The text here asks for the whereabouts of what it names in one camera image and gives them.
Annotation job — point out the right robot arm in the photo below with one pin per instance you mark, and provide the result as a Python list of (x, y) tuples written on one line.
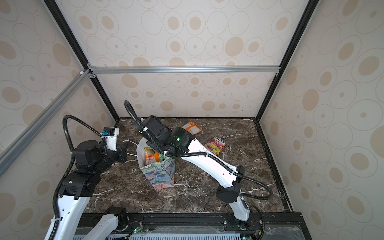
[(179, 143)]

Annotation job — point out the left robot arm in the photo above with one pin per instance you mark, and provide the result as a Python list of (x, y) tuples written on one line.
[(88, 161)]

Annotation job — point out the red yellow Fox's fruits packet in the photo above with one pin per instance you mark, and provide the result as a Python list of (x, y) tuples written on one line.
[(216, 145)]

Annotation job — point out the horizontal aluminium frame bar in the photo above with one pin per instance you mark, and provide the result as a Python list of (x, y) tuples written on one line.
[(189, 69)]

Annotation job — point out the right black frame post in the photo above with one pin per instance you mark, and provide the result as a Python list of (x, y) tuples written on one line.
[(299, 32)]

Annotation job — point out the white paper bag colourful print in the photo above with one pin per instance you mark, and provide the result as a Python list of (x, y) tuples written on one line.
[(161, 175)]

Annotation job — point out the left black frame post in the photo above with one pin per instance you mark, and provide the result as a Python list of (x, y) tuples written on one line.
[(65, 28)]

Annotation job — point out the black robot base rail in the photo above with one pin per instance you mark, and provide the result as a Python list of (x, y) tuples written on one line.
[(213, 226)]

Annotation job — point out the large orange snack packet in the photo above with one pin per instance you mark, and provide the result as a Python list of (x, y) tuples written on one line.
[(151, 156)]

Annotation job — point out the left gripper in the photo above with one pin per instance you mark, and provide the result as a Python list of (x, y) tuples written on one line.
[(123, 155)]

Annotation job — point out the diagonal aluminium frame bar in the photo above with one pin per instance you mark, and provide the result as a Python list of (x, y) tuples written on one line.
[(29, 134)]

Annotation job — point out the black frame post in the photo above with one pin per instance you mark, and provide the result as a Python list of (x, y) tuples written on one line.
[(299, 32), (65, 28)]

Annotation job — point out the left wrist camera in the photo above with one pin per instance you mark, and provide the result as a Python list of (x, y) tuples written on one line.
[(109, 136)]

